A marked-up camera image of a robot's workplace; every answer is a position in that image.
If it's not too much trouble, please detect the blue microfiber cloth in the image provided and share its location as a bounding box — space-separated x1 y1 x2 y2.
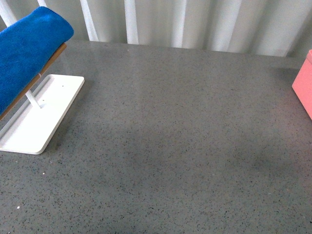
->
0 6 74 113

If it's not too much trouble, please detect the white towel rack stand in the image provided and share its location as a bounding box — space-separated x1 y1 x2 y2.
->
0 43 84 155

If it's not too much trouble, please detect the pink plastic box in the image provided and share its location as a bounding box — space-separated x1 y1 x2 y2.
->
292 50 312 118

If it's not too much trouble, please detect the white pleated curtain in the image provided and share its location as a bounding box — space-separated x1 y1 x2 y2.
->
0 0 312 57

